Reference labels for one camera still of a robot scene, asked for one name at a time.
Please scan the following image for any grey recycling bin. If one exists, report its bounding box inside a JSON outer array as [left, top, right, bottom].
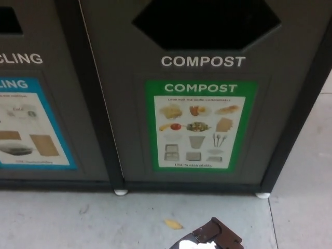
[[0, 0, 112, 184]]

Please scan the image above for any blue recycling poster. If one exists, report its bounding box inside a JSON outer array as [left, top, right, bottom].
[[0, 76, 79, 171]]

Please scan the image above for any yellow dry leaf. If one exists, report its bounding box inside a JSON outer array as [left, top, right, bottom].
[[163, 218, 185, 230]]

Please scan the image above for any green compost poster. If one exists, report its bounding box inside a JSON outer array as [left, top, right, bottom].
[[144, 80, 259, 173]]

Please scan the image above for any grey compost bin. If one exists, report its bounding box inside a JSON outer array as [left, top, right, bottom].
[[77, 0, 332, 201]]

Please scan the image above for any white paper napkin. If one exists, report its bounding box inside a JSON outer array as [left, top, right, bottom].
[[178, 239, 217, 249]]

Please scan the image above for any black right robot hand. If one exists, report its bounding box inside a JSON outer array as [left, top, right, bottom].
[[170, 217, 244, 249]]

